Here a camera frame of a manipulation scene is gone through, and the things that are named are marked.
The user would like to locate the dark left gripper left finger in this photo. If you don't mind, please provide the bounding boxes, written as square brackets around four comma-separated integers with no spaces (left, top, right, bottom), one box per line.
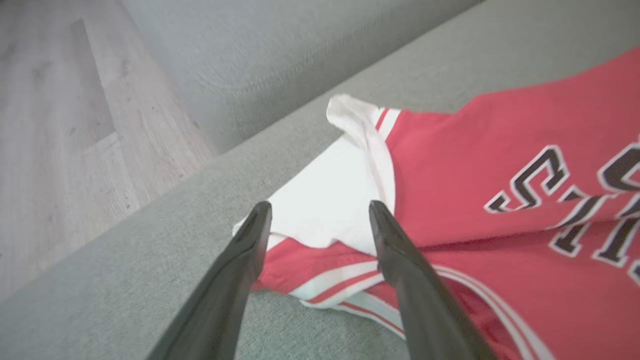
[149,200,273,360]

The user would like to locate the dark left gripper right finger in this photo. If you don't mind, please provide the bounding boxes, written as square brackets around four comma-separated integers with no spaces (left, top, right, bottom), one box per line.
[368,200,497,360]

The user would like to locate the red basketball jersey black numbers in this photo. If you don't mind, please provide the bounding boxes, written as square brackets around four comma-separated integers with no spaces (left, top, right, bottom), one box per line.
[231,46,640,360]

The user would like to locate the grey fabric sofa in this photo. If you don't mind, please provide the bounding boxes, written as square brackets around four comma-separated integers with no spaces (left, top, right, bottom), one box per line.
[0,0,640,360]

